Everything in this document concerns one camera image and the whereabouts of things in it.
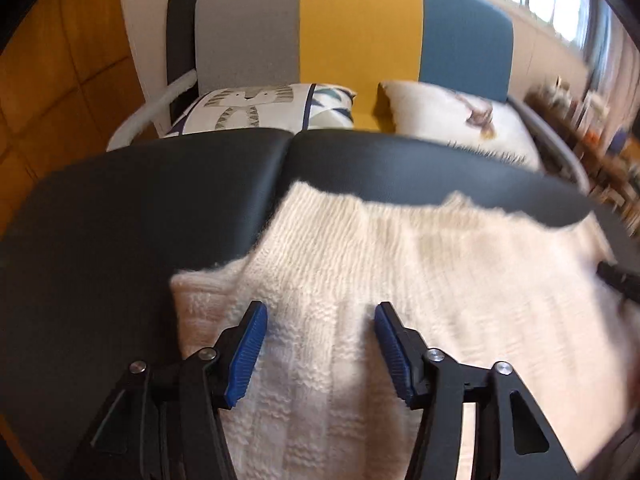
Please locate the cluttered wooden desk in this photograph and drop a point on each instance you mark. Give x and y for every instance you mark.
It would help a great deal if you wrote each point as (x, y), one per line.
(590, 130)

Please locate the black sofa bolster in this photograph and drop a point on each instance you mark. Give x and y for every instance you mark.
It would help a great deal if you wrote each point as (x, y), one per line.
(182, 35)

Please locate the bird print pillow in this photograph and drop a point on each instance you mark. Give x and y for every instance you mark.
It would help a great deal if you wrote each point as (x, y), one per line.
(450, 117)

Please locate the orange wooden wardrobe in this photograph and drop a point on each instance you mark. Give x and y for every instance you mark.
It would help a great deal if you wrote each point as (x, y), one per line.
(65, 85)

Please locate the cat print pillow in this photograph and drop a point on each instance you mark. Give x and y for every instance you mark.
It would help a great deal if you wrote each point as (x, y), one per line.
(260, 107)

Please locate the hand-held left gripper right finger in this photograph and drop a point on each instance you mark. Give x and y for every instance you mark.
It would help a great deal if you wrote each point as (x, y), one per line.
(392, 355)

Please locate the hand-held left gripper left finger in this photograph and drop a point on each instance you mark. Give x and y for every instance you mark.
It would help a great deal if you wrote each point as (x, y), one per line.
(246, 355)

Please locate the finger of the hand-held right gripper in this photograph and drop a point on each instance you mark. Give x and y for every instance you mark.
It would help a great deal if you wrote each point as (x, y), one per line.
(620, 280)

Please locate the cream knitted sweater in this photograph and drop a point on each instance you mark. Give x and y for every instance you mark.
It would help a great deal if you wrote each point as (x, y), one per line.
(425, 285)

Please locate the grey yellow blue sofa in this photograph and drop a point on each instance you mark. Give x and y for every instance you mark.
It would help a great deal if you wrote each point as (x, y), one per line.
(350, 30)

